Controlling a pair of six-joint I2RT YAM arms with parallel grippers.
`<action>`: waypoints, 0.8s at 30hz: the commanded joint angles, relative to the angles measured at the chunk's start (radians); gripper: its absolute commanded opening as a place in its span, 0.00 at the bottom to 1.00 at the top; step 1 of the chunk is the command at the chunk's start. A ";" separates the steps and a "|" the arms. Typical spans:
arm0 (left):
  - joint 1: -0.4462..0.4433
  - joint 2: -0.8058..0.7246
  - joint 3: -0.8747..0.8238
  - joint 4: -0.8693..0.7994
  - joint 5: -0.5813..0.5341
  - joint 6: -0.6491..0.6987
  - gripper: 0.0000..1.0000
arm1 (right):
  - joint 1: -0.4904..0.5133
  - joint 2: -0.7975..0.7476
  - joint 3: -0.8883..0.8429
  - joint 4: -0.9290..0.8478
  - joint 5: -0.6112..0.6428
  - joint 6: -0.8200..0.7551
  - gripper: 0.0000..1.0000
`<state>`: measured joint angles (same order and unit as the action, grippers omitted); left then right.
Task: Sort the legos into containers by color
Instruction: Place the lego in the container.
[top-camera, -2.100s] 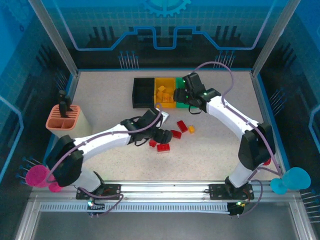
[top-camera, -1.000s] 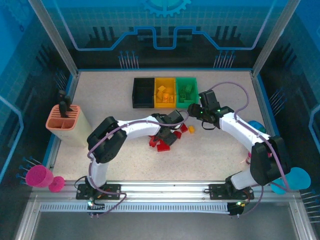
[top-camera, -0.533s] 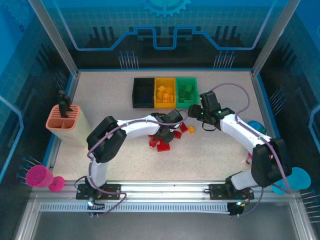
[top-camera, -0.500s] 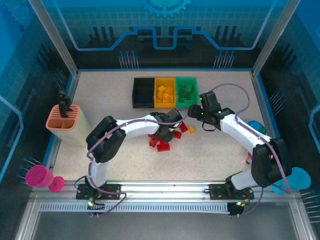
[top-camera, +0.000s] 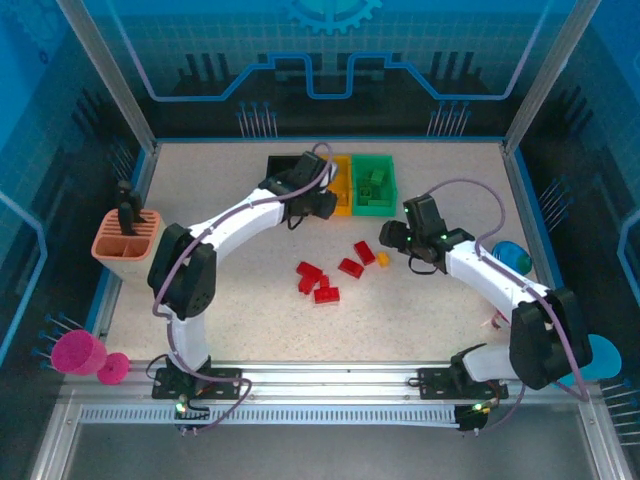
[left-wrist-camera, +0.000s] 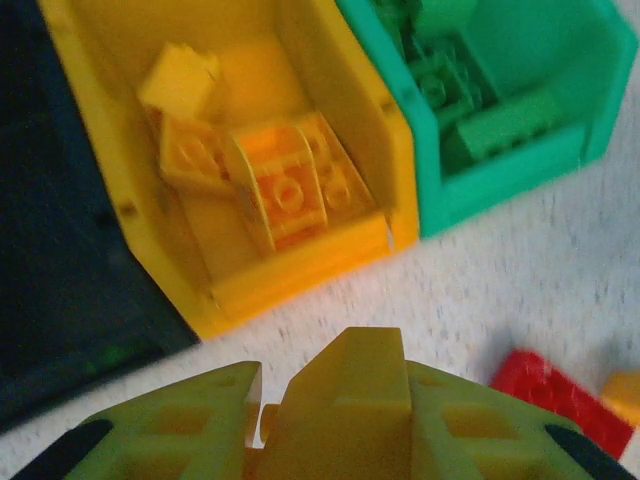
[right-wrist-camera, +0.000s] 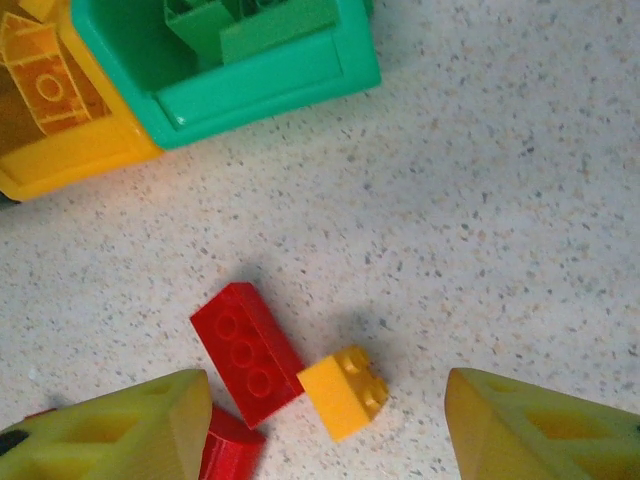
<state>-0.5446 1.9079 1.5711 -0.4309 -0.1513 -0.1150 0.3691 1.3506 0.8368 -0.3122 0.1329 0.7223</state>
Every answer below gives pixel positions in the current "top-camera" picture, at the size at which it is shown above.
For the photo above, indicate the long yellow lego brick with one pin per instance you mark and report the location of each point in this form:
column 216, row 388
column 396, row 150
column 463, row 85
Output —
column 343, row 200

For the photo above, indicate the orange lego brick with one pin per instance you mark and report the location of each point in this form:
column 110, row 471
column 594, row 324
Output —
column 382, row 259

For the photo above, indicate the green lego brick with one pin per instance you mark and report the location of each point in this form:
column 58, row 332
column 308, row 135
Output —
column 366, row 194
column 378, row 177

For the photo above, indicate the long red lego brick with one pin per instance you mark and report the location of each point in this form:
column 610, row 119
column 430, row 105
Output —
column 309, row 269

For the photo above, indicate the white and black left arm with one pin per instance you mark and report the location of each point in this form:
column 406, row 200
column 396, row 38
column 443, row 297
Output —
column 235, row 220

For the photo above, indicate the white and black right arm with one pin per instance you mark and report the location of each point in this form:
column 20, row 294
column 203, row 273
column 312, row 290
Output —
column 500, row 280

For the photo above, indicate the yellow plastic bin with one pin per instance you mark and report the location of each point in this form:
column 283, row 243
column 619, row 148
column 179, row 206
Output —
column 344, row 172

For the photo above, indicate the black plastic bin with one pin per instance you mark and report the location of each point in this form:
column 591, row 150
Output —
column 277, row 165

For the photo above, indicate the blue bowl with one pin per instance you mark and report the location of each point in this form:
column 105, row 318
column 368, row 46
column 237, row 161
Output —
column 505, row 252

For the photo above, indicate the green plastic bin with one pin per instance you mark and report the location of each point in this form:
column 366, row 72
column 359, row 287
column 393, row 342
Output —
column 385, row 162

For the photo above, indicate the green ball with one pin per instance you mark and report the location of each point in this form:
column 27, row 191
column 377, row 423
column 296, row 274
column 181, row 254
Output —
column 523, row 264

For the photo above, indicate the salmon utensil holder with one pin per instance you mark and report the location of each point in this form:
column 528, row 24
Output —
column 127, row 245

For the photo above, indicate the cyan plate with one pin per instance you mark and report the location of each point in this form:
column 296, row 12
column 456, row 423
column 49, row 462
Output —
column 602, row 362

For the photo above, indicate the small pink cup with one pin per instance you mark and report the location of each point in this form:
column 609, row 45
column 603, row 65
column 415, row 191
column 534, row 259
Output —
column 113, row 369

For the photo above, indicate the large pink cup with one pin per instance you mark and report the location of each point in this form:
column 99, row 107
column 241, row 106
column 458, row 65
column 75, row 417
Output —
column 75, row 352

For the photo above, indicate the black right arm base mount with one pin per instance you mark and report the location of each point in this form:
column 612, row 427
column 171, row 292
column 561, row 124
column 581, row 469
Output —
column 435, row 382

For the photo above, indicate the aluminium mounting rail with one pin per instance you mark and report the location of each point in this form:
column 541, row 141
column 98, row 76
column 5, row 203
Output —
column 325, row 385

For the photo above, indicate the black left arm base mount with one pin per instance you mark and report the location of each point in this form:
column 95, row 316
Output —
column 220, row 382

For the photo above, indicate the aluminium frame post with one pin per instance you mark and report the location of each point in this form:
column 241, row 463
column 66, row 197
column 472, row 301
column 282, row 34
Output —
column 115, row 75
column 545, row 70

